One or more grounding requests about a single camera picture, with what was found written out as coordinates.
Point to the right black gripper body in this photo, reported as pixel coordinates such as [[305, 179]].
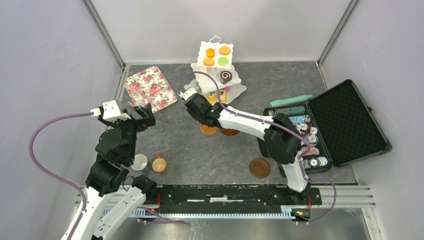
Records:
[[147, 116]]

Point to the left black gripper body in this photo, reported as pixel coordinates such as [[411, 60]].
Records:
[[205, 113]]

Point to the pink-tipped metal tongs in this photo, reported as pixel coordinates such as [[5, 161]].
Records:
[[144, 98]]

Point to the green square cake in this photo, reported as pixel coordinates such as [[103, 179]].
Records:
[[198, 88]]

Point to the yellow cake slice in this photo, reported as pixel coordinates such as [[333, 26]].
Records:
[[211, 97]]

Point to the light orange wooden coaster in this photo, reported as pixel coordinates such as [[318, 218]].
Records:
[[206, 130]]

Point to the orange yellow cake piece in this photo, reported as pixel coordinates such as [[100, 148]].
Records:
[[223, 96]]

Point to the cream round pastry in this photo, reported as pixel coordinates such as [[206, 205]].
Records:
[[204, 69]]

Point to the large brown wooden saucer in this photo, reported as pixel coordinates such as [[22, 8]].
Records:
[[229, 132]]

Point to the chocolate swirl roll cake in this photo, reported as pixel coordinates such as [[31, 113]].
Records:
[[225, 76]]

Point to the orange round macaron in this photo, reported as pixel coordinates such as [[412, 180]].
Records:
[[224, 50], [208, 61]]

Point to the green round macaron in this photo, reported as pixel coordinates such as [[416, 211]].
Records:
[[223, 61]]

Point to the white mug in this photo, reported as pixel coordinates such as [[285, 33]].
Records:
[[140, 162]]

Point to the orange star pastry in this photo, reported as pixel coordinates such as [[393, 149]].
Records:
[[210, 53]]

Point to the orange mug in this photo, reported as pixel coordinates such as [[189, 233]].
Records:
[[159, 165]]

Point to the dark brown wooden coaster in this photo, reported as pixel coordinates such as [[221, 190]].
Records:
[[259, 168]]

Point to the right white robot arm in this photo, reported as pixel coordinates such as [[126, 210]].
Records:
[[281, 138]]

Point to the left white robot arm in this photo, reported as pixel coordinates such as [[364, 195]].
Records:
[[115, 153]]

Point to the floral rectangular tray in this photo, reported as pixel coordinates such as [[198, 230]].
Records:
[[153, 84]]

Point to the white three-tier dessert stand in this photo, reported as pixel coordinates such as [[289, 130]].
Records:
[[211, 82]]

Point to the green chip stack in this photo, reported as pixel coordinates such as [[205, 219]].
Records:
[[291, 111]]

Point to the light blue chip stack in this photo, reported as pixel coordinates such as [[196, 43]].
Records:
[[300, 119]]

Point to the loose white poker chips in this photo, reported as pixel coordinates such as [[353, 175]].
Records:
[[308, 132]]

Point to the pink brown chip stack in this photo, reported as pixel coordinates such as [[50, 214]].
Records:
[[312, 151]]

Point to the black open carrying case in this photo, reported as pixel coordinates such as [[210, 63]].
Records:
[[347, 129]]

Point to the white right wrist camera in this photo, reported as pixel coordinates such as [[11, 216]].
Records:
[[187, 94]]

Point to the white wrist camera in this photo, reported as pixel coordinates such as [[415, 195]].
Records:
[[187, 94], [109, 111]]

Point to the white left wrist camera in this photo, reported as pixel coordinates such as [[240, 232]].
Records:
[[109, 111]]

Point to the teal cylindrical handle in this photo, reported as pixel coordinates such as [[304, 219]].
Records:
[[290, 101]]

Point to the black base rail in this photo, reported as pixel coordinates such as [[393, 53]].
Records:
[[229, 199]]

